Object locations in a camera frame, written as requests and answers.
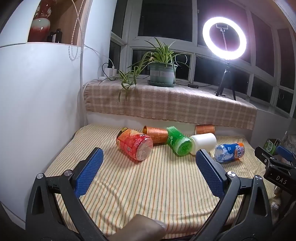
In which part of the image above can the white cable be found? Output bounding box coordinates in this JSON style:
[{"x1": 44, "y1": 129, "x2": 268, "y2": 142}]
[{"x1": 68, "y1": 0, "x2": 102, "y2": 62}]

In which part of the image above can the white ring light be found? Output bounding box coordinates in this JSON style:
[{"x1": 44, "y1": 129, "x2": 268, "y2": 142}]
[{"x1": 203, "y1": 16, "x2": 248, "y2": 61}]

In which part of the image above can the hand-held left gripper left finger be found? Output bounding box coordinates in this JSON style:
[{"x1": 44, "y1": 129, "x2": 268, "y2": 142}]
[{"x1": 25, "y1": 147, "x2": 110, "y2": 241}]

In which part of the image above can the yellow striped cloth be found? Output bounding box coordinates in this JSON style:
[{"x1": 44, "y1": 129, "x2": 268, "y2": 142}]
[{"x1": 43, "y1": 124, "x2": 278, "y2": 237}]

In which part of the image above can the dark glass bottle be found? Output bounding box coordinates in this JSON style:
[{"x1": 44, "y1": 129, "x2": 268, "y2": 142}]
[{"x1": 47, "y1": 28, "x2": 63, "y2": 44}]

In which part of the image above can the beige checkered cloth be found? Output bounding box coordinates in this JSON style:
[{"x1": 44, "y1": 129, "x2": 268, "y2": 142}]
[{"x1": 83, "y1": 78, "x2": 258, "y2": 130}]

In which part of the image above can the red label plastic cup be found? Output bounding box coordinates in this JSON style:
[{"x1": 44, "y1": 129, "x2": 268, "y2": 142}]
[{"x1": 116, "y1": 127, "x2": 154, "y2": 162}]

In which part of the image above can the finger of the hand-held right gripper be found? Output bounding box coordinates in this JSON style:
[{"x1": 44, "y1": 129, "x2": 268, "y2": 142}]
[
  {"x1": 255, "y1": 146, "x2": 292, "y2": 171},
  {"x1": 276, "y1": 145, "x2": 296, "y2": 164}
]

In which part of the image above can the white cabinet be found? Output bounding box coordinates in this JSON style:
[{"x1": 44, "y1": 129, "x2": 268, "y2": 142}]
[{"x1": 0, "y1": 0, "x2": 112, "y2": 223}]

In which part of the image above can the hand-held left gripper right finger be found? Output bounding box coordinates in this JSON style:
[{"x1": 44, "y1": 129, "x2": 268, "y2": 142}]
[{"x1": 190, "y1": 149, "x2": 275, "y2": 241}]

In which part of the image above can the green plastic cup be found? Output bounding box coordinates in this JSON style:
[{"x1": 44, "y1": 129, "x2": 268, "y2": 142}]
[{"x1": 166, "y1": 126, "x2": 193, "y2": 156}]

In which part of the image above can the green carton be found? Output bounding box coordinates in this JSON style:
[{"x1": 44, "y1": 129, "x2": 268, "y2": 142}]
[{"x1": 264, "y1": 138, "x2": 281, "y2": 155}]

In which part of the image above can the green plant saucer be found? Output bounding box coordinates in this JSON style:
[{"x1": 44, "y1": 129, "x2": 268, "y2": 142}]
[{"x1": 147, "y1": 79, "x2": 177, "y2": 88}]

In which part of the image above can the black hub with cable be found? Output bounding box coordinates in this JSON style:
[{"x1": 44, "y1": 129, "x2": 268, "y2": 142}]
[{"x1": 175, "y1": 81, "x2": 212, "y2": 89}]

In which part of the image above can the red and white vase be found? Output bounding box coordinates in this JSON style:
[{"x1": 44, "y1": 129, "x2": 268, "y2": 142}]
[{"x1": 30, "y1": 0, "x2": 52, "y2": 43}]

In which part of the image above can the white window frame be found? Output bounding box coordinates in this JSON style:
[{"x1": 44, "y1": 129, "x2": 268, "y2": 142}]
[{"x1": 109, "y1": 0, "x2": 296, "y2": 119}]

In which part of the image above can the floral cloth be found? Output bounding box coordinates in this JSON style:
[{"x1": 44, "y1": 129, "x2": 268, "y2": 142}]
[{"x1": 282, "y1": 131, "x2": 296, "y2": 151}]

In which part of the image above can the brown padded object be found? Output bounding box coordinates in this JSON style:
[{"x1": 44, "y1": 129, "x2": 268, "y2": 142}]
[{"x1": 119, "y1": 214, "x2": 167, "y2": 241}]

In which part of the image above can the copper patterned tin cup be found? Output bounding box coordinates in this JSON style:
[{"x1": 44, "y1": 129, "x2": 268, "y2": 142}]
[
  {"x1": 195, "y1": 125, "x2": 216, "y2": 135},
  {"x1": 142, "y1": 125, "x2": 169, "y2": 145}
]

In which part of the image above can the black tripod stand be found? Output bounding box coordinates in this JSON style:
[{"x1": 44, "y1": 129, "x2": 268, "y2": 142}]
[{"x1": 215, "y1": 60, "x2": 237, "y2": 101}]

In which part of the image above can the potted spider plant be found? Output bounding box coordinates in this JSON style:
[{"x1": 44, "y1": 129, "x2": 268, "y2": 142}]
[{"x1": 98, "y1": 37, "x2": 191, "y2": 103}]

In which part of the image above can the white plastic cup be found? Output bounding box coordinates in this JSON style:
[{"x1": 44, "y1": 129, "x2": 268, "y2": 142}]
[{"x1": 189, "y1": 133, "x2": 217, "y2": 155}]

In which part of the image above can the phone holder clamp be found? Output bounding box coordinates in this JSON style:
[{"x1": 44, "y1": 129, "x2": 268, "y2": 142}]
[{"x1": 216, "y1": 23, "x2": 229, "y2": 53}]

